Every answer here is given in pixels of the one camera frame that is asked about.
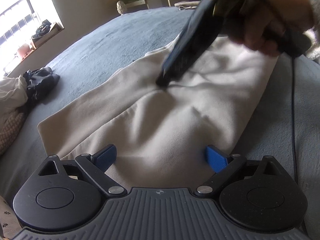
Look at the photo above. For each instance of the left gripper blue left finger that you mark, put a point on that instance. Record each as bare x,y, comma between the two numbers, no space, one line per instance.
105,157

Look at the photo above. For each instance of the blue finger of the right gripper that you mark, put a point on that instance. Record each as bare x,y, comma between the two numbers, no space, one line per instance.
198,34

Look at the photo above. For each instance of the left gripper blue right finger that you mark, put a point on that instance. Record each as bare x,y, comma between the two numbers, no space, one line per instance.
216,159

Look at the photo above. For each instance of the beige zip hoodie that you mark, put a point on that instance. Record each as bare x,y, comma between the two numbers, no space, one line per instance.
160,133

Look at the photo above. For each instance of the dark clothes on windowsill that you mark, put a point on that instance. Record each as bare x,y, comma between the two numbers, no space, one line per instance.
44,32

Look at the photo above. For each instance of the person right hand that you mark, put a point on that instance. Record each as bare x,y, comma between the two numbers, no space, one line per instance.
297,14

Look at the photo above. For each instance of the folded beige garment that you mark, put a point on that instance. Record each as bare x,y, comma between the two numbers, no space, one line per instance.
187,5

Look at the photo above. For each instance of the grey-blue bed blanket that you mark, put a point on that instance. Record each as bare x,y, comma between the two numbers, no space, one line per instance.
285,123

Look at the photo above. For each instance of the checked pink cloth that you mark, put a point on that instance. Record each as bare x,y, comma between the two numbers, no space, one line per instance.
11,129

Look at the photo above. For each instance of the dark furry garment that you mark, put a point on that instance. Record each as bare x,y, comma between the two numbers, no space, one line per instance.
40,83

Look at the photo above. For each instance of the pale beige crumpled garment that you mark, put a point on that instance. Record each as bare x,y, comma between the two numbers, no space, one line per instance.
13,95

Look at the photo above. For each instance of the cream bed post knob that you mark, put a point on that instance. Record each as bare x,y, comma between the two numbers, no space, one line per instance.
121,7

